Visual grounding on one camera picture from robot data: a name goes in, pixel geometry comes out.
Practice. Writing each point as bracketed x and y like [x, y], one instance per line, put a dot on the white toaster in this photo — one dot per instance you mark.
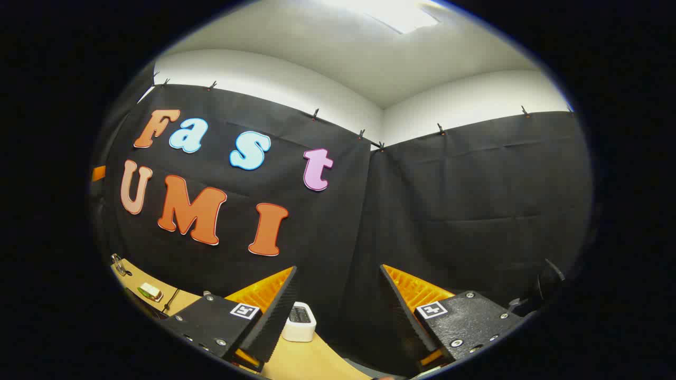
[301, 326]

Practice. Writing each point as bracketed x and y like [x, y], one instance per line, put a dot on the sandwich with lettuce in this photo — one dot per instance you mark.
[150, 291]

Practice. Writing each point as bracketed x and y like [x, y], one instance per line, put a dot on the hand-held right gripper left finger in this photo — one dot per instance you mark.
[274, 322]

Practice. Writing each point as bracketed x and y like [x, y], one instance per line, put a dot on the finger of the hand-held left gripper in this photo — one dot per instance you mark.
[99, 173]

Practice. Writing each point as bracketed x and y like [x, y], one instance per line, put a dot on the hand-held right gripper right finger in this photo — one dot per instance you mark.
[404, 322]

